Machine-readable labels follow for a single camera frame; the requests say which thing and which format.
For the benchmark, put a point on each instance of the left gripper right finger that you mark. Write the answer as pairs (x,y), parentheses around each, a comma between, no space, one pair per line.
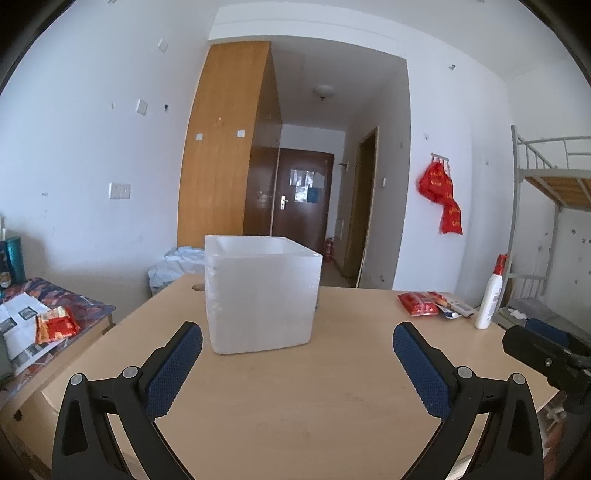
(510,445)

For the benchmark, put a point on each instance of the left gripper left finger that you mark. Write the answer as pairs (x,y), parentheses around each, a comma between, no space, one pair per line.
(85,446)

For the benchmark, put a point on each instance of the white lotion pump bottle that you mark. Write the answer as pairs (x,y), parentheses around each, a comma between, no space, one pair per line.
(492,294)

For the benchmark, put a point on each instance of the patterned side table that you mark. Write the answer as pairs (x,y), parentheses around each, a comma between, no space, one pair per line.
(94,319)

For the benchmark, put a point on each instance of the red orange packet on side table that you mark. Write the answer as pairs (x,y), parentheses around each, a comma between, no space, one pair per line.
(55,325)

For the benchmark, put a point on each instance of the white remote control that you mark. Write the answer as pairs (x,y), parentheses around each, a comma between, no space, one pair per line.
(461,307)

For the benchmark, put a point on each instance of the blue white small packet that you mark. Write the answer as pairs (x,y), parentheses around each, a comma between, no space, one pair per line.
(448,313)

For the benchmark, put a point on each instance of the red orange small packet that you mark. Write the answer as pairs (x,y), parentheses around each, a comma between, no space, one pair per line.
(439,299)

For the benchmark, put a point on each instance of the white printed leaflet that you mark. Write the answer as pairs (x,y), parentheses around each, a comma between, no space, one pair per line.
(18,328)

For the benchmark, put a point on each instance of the red snack packet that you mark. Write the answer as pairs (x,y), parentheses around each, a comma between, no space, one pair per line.
(419,304)

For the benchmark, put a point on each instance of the light blue covered bin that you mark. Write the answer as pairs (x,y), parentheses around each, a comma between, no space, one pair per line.
(174,264)

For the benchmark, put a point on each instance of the metal bunk bed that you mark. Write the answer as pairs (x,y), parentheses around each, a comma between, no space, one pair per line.
(548,266)

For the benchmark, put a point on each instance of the teal cylinder can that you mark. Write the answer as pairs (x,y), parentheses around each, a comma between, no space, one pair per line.
(12,263)

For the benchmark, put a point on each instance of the white foam box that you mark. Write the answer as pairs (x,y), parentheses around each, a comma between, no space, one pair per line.
(261,292)

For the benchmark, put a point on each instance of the red hanging bags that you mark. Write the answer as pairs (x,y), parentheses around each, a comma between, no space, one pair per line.
(437,186)

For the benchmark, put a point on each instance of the red fire extinguisher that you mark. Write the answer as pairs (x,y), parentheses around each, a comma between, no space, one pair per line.
(328,250)

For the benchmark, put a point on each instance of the brown side door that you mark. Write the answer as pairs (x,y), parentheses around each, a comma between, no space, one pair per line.
(361,208)

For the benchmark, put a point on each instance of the dark brown entrance door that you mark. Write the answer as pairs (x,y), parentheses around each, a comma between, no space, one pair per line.
(303,189)

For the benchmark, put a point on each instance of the wooden wardrobe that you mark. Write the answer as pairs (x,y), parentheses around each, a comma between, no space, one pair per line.
(231,146)

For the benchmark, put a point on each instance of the ceiling lamp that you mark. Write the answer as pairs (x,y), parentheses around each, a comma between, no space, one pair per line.
(323,92)

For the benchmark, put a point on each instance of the double wall socket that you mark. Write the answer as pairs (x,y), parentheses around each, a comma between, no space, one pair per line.
(119,191)

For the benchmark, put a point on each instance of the white wall switch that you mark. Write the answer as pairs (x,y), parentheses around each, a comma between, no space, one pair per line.
(141,107)

